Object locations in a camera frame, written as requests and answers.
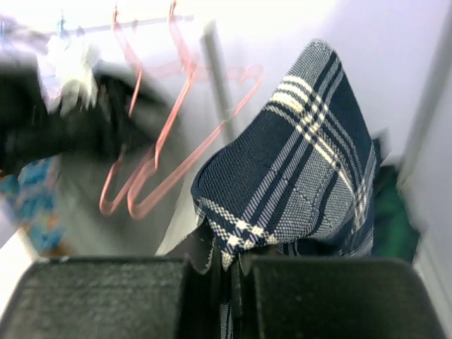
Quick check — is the blue floral skirt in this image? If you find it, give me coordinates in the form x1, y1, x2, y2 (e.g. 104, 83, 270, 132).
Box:
1, 156, 64, 254

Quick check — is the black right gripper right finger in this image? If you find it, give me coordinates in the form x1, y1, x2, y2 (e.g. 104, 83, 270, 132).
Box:
231, 255, 445, 338

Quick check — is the grey skirt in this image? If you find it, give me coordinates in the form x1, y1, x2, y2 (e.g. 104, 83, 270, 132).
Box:
56, 95, 196, 256

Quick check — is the metal clothes rack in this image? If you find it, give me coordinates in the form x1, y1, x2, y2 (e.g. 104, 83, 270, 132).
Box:
35, 13, 241, 145

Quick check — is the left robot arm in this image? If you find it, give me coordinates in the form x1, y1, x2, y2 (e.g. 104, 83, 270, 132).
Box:
1, 61, 170, 174

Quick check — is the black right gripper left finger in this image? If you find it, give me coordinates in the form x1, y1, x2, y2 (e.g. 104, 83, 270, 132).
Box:
0, 225, 222, 339

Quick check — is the pink wire hanger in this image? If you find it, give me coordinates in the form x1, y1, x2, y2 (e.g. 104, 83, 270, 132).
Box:
148, 22, 263, 213
99, 1, 198, 220

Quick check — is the navy white plaid skirt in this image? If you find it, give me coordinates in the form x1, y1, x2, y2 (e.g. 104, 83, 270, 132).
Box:
190, 38, 378, 339

